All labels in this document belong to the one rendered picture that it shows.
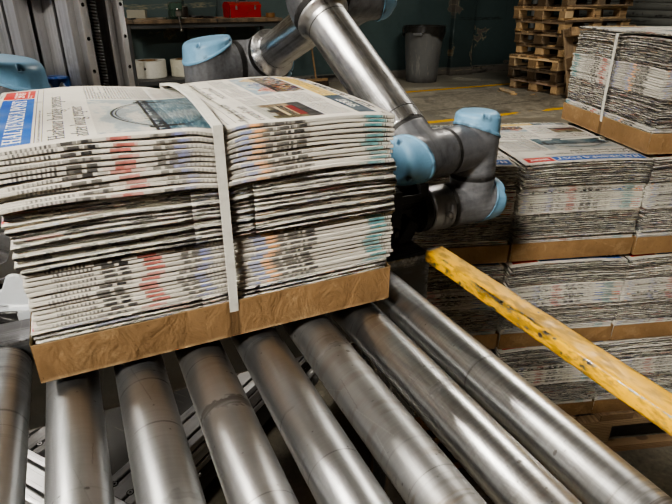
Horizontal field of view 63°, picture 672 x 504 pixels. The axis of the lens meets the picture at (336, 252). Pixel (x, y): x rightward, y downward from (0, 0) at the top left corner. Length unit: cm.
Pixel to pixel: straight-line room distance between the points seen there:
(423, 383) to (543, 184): 75
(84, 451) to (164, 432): 6
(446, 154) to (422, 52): 737
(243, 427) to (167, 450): 6
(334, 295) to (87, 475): 30
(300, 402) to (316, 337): 11
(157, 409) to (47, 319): 13
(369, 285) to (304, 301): 8
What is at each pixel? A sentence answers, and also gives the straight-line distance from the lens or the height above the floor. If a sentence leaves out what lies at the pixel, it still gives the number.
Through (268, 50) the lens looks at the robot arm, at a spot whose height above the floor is 102.
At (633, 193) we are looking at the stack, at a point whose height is 75.
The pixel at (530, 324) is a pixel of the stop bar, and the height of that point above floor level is 82.
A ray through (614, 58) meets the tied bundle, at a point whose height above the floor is 101.
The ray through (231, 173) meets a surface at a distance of 53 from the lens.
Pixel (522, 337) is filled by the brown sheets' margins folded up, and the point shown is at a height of 41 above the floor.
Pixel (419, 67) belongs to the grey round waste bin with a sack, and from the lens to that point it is 825.
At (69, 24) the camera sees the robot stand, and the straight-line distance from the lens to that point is 123.
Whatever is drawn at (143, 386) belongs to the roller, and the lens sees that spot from 57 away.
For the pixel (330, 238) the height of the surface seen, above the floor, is 90.
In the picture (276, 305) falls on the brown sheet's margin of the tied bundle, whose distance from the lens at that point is 60.
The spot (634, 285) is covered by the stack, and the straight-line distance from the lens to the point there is 145.
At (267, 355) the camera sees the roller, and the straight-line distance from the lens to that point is 58.
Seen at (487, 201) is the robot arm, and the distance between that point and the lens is 96.
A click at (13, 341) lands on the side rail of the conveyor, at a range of 69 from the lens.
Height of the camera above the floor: 114
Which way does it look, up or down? 25 degrees down
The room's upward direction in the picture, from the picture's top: straight up
